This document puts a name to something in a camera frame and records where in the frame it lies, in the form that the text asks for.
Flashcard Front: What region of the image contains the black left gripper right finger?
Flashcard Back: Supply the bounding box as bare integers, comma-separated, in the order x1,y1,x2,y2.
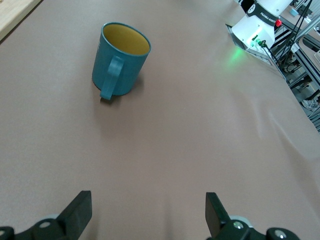
205,191,301,240

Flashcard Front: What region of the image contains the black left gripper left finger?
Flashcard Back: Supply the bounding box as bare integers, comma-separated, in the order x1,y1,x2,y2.
0,190,92,240

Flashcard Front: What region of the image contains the teal mug yellow inside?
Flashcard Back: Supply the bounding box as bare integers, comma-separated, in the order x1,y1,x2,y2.
91,21,152,101

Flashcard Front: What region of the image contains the brown table cover mat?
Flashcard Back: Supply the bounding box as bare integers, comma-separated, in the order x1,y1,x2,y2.
0,0,320,240

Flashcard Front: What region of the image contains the grey sneaker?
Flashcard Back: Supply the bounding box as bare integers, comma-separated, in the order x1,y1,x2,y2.
301,98,320,112

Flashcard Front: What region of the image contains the bamboo cutting board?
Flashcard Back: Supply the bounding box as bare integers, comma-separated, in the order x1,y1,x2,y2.
0,0,43,43

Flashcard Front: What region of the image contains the black cable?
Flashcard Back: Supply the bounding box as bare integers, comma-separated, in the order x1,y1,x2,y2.
258,41,288,82

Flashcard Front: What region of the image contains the aluminium frame structure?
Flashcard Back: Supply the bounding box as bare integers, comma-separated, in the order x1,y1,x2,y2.
272,0,320,133

